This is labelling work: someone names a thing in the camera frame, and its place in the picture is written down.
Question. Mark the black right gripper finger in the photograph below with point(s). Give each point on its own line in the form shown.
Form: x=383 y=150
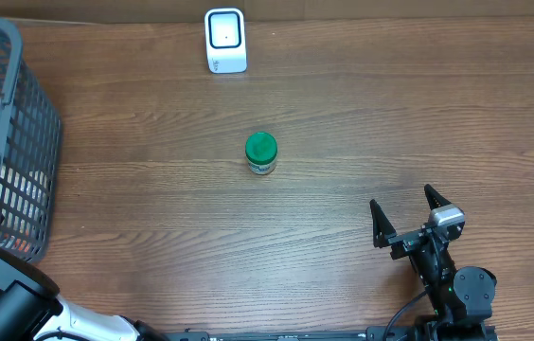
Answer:
x=383 y=230
x=434 y=198

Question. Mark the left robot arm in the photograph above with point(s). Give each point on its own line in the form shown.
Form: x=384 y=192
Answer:
x=31 y=308

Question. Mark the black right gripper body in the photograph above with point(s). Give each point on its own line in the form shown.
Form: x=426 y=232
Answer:
x=428 y=265

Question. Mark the white barcode scanner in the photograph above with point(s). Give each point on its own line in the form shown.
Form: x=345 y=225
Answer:
x=225 y=43

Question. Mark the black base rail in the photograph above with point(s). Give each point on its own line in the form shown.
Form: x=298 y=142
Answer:
x=286 y=336

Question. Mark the green lid jar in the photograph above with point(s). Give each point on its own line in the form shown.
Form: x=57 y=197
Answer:
x=261 y=153

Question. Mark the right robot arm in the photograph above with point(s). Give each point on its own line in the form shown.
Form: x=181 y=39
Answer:
x=461 y=298

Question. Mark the grey plastic mesh basket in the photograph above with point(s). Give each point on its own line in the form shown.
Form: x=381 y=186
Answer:
x=30 y=146

